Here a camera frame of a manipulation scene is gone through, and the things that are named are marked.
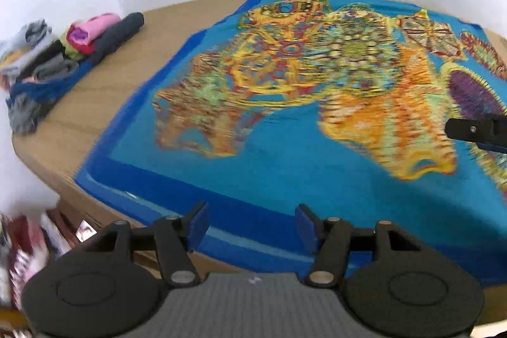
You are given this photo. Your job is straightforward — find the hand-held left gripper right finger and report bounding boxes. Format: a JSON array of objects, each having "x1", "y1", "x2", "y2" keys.
[{"x1": 295, "y1": 203, "x2": 420, "y2": 288}]

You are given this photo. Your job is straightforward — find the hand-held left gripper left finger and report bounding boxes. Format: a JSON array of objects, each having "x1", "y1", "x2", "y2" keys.
[{"x1": 85, "y1": 201, "x2": 210, "y2": 288}]

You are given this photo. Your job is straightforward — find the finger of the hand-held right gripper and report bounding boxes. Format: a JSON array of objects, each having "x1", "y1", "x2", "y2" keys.
[
  {"x1": 445, "y1": 113, "x2": 507, "y2": 143},
  {"x1": 475, "y1": 143, "x2": 507, "y2": 154}
]

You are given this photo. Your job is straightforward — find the blue printed cloth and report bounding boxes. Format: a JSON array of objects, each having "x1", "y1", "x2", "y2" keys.
[{"x1": 73, "y1": 0, "x2": 507, "y2": 287}]

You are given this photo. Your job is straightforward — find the shiny silver packet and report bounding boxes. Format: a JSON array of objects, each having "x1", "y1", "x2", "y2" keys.
[{"x1": 75, "y1": 219, "x2": 98, "y2": 244}]

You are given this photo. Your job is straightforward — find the blue folded cloth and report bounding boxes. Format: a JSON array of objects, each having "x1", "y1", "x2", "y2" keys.
[{"x1": 6, "y1": 57, "x2": 96, "y2": 113}]

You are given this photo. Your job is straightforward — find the small grey cloth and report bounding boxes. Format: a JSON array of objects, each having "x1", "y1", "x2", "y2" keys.
[{"x1": 8, "y1": 92, "x2": 42, "y2": 135}]

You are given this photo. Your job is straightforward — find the dark slate folded cloth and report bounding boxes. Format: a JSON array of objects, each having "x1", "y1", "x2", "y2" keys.
[{"x1": 77, "y1": 11, "x2": 145, "y2": 63}]

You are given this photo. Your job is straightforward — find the grey folded cloth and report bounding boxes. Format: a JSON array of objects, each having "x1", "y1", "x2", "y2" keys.
[{"x1": 32, "y1": 57, "x2": 80, "y2": 83}]

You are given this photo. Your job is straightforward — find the red folded cloth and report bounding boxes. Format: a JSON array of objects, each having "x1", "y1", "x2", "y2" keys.
[{"x1": 67, "y1": 33, "x2": 98, "y2": 55}]

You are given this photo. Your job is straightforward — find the green folded cloth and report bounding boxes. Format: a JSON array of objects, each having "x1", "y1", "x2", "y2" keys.
[{"x1": 59, "y1": 39, "x2": 86, "y2": 61}]

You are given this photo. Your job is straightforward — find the pink folded cloth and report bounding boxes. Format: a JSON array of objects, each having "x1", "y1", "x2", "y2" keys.
[{"x1": 65, "y1": 12, "x2": 121, "y2": 46}]

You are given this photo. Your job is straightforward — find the black folded cloth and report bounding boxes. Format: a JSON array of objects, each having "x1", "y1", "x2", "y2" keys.
[{"x1": 18, "y1": 39, "x2": 66, "y2": 81}]

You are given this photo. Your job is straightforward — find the white orange cloth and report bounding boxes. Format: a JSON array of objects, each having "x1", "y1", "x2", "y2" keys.
[{"x1": 0, "y1": 37, "x2": 32, "y2": 89}]

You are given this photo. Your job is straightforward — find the light grey crumpled cloth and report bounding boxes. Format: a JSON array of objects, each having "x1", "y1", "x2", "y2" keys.
[{"x1": 24, "y1": 19, "x2": 54, "y2": 46}]

